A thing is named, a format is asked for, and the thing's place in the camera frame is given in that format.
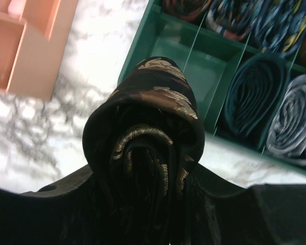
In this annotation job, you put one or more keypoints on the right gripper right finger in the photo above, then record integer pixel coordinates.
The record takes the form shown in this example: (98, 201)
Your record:
(219, 212)

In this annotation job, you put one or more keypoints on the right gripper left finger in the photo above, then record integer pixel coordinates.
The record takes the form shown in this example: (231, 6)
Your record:
(72, 210)

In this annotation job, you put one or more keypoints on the black floral necktie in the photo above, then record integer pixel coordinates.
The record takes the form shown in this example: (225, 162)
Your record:
(141, 145)

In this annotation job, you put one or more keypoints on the green compartment tray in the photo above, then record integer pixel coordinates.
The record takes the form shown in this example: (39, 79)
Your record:
(209, 61)

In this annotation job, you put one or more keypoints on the grey blue rolled tie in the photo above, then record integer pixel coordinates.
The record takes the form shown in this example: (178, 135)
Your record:
(287, 134)

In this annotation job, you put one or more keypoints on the dark teal rolled tie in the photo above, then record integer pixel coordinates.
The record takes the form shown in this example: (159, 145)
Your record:
(253, 97)

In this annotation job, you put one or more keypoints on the orange plastic file organizer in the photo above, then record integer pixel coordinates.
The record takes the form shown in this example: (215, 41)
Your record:
(33, 37)

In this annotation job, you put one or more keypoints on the blue patterned rolled tie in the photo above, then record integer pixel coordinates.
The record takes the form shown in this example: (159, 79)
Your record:
(278, 27)

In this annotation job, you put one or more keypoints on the red patterned rolled tie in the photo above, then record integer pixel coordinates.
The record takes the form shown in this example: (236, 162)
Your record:
(191, 11)

